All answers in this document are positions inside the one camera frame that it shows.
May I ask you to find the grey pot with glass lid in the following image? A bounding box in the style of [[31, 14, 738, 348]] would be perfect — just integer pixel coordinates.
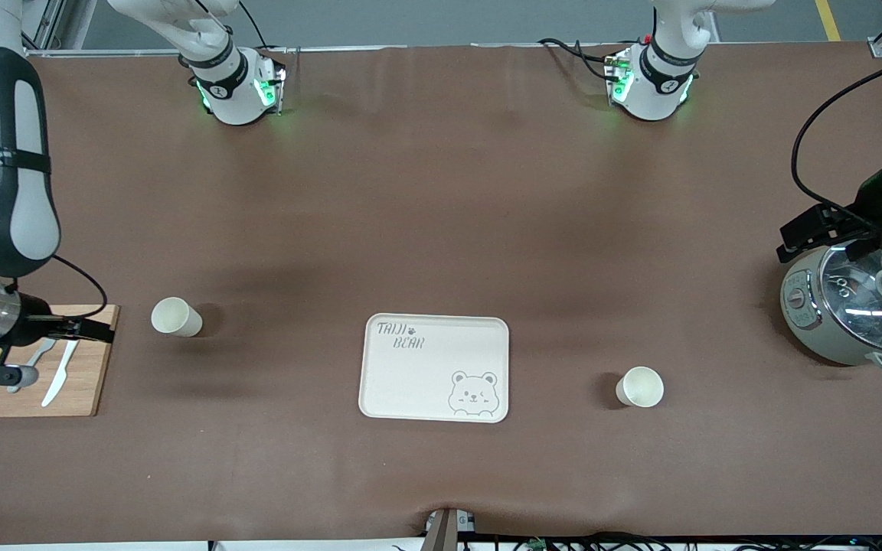
[[780, 241, 882, 374]]

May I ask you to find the grey plastic knife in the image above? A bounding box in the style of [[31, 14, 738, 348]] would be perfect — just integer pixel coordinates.
[[7, 338, 57, 394]]

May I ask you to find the white plastic cup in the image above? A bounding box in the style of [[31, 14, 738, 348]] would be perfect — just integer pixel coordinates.
[[151, 296, 204, 338], [615, 366, 665, 409]]

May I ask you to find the wooden cutting board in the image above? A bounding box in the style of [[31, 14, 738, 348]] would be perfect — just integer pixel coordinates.
[[0, 305, 120, 419]]

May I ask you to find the cream tray with bear print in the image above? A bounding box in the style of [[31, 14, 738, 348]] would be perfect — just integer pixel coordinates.
[[358, 313, 510, 424]]

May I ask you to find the white plastic knife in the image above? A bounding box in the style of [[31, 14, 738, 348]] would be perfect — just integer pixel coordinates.
[[41, 339, 80, 408]]

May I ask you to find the brown table cover sheet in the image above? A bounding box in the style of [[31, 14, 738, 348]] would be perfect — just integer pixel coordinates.
[[0, 42, 882, 546]]

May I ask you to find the black base cable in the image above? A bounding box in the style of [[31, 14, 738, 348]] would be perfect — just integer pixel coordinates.
[[539, 37, 626, 82], [238, 0, 272, 51]]

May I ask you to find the black left base cable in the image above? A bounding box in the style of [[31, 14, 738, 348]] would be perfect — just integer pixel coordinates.
[[539, 37, 626, 82]]

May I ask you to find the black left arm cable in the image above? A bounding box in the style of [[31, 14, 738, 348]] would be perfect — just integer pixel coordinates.
[[791, 46, 882, 230]]

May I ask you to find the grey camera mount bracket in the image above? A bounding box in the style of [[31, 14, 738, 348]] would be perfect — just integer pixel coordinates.
[[420, 507, 480, 551]]

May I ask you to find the black right base cable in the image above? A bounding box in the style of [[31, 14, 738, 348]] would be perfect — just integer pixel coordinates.
[[238, 0, 272, 51]]

